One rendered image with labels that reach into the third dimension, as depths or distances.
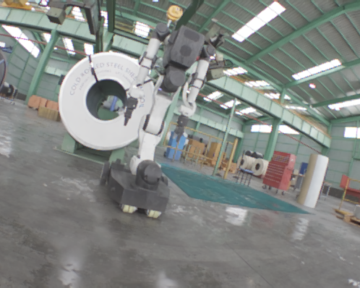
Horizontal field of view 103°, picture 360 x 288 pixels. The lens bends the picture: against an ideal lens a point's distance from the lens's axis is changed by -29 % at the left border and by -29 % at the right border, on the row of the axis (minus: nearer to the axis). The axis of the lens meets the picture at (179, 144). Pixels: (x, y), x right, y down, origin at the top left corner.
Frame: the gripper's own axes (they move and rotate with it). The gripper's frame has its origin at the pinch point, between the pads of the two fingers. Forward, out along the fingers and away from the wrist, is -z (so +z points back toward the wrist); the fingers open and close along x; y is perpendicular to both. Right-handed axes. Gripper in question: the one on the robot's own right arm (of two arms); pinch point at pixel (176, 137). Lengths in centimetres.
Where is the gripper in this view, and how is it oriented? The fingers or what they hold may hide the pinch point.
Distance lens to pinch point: 166.6
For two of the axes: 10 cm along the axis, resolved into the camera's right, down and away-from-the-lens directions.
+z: 3.5, -9.2, -1.8
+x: -2.7, -2.8, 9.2
